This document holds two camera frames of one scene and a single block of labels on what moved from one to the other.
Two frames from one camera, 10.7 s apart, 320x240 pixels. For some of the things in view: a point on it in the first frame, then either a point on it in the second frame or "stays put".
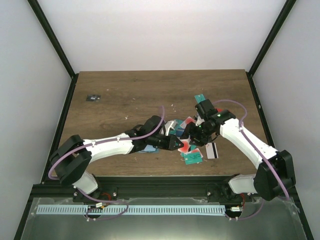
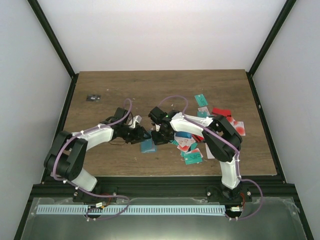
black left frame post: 57,45 stays put
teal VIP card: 193,158 stays put
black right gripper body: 200,134 → 163,137
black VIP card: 93,98 stays put
